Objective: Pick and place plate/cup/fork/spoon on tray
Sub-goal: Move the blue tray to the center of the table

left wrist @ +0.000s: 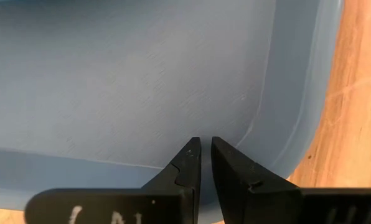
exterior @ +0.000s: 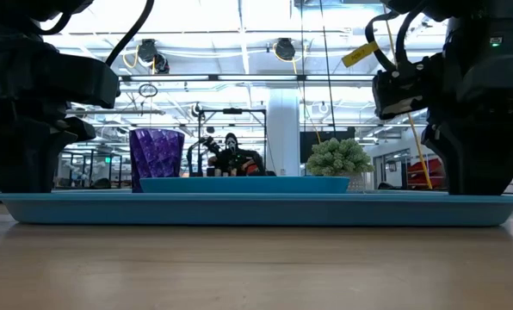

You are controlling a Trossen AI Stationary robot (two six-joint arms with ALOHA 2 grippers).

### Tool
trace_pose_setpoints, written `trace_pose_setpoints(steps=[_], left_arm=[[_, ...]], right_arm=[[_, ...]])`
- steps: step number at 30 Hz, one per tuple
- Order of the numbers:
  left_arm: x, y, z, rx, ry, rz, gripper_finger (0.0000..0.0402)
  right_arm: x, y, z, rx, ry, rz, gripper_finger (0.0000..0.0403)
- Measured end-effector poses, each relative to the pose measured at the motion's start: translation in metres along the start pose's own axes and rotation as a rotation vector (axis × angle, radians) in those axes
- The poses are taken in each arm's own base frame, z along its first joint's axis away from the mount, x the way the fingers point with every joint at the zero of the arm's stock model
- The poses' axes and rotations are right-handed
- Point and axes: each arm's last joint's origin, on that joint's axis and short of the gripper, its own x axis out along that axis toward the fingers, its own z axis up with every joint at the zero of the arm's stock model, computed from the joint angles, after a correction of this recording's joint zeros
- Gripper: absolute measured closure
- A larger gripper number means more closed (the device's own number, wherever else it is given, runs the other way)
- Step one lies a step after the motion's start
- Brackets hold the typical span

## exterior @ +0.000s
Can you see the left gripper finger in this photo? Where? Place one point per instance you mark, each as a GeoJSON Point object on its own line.
{"type": "Point", "coordinates": [24, 159]}

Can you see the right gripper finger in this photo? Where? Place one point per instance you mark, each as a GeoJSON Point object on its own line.
{"type": "Point", "coordinates": [484, 155]}

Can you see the purple faceted plastic cup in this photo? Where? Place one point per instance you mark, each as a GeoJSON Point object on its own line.
{"type": "Point", "coordinates": [156, 153]}

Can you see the blue plastic plate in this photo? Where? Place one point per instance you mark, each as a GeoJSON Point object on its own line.
{"type": "Point", "coordinates": [243, 185]}

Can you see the blue plastic tray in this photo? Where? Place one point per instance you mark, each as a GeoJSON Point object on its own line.
{"type": "Point", "coordinates": [256, 211]}

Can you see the potted green plant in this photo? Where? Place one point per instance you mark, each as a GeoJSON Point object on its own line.
{"type": "Point", "coordinates": [338, 157]}

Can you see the white building column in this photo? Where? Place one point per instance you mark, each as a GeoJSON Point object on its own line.
{"type": "Point", "coordinates": [283, 129]}

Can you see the person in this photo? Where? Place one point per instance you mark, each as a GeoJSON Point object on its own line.
{"type": "Point", "coordinates": [235, 157]}

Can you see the long ceiling light bar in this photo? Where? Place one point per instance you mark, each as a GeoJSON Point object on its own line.
{"type": "Point", "coordinates": [239, 78]}

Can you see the black frame workcell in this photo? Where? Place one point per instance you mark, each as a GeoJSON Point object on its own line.
{"type": "Point", "coordinates": [90, 151]}

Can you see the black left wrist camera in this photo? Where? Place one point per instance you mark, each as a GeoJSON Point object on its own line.
{"type": "Point", "coordinates": [97, 82]}

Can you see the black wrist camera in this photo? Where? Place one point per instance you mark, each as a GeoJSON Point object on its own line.
{"type": "Point", "coordinates": [405, 92]}
{"type": "Point", "coordinates": [97, 82]}

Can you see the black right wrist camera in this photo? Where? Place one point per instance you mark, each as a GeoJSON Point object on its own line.
{"type": "Point", "coordinates": [405, 92]}

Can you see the black wall display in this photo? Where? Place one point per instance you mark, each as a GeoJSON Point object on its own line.
{"type": "Point", "coordinates": [325, 144]}

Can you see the black frame robot station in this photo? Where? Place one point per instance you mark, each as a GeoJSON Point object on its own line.
{"type": "Point", "coordinates": [233, 111]}

